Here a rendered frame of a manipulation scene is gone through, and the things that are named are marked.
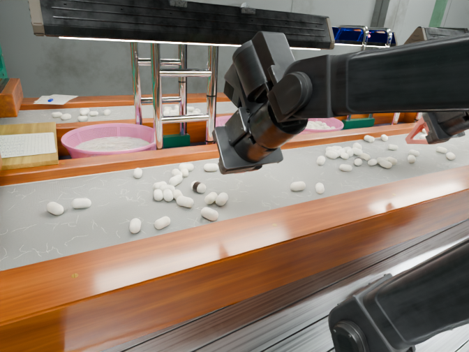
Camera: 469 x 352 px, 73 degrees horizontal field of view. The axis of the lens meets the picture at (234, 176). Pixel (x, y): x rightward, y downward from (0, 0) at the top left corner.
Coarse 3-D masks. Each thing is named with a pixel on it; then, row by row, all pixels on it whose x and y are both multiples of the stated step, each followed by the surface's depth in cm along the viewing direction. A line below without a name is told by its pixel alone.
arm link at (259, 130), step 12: (264, 84) 38; (264, 96) 40; (264, 108) 38; (252, 120) 41; (264, 120) 38; (300, 120) 38; (252, 132) 41; (264, 132) 39; (276, 132) 38; (288, 132) 37; (300, 132) 38; (264, 144) 41; (276, 144) 40
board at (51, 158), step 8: (0, 128) 89; (8, 128) 90; (16, 128) 90; (24, 128) 91; (32, 128) 91; (40, 128) 92; (48, 128) 92; (56, 136) 86; (56, 144) 81; (56, 152) 76; (8, 160) 70; (16, 160) 70; (24, 160) 71; (32, 160) 71; (40, 160) 71; (48, 160) 71; (56, 160) 72; (8, 168) 68; (16, 168) 69
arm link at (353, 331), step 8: (344, 320) 33; (336, 328) 33; (344, 328) 32; (352, 328) 32; (336, 336) 33; (344, 336) 32; (352, 336) 31; (360, 336) 31; (336, 344) 33; (344, 344) 32; (352, 344) 31; (360, 344) 31
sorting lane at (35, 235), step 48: (336, 144) 108; (384, 144) 111; (0, 192) 65; (48, 192) 66; (96, 192) 67; (144, 192) 68; (192, 192) 70; (240, 192) 71; (288, 192) 73; (336, 192) 74; (0, 240) 51; (48, 240) 52; (96, 240) 52
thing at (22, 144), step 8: (0, 136) 83; (8, 136) 83; (16, 136) 83; (24, 136) 84; (32, 136) 84; (40, 136) 85; (48, 136) 85; (0, 144) 78; (8, 144) 78; (16, 144) 78; (24, 144) 79; (32, 144) 79; (40, 144) 80; (48, 144) 80; (0, 152) 73; (8, 152) 73; (16, 152) 74; (24, 152) 74; (32, 152) 74; (40, 152) 75; (48, 152) 75
